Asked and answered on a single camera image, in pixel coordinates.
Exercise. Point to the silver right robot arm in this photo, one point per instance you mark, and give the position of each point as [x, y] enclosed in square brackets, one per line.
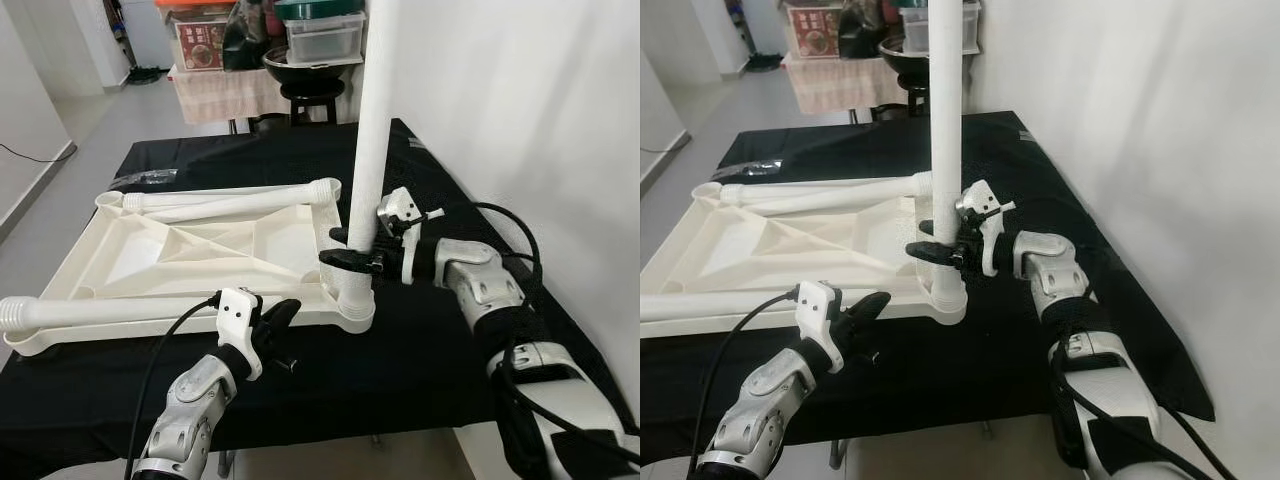
[1050, 265]
[480, 280]

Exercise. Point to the black tablecloth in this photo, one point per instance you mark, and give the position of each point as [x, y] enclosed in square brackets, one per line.
[1000, 370]
[400, 370]

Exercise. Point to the black round stool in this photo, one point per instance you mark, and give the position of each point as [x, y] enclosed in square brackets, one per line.
[312, 92]
[905, 100]

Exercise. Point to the pink checked cloth table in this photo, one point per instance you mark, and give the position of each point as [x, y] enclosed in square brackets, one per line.
[225, 95]
[840, 85]

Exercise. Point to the clear plastic bag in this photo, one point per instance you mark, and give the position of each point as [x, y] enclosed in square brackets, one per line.
[145, 180]
[765, 170]

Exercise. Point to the clear container green lid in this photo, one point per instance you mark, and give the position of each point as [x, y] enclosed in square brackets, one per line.
[915, 30]
[325, 40]

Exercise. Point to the black foil bag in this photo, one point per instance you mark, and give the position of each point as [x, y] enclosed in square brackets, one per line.
[245, 45]
[860, 35]

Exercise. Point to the red printed box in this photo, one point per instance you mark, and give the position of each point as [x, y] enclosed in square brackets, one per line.
[812, 32]
[200, 45]

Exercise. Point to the dark shoes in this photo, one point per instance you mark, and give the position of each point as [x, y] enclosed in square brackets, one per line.
[765, 62]
[148, 75]

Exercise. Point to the clear container orange lid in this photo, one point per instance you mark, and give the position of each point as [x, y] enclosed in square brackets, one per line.
[195, 6]

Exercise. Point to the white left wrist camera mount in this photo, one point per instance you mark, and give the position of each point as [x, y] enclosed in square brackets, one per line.
[818, 305]
[238, 310]

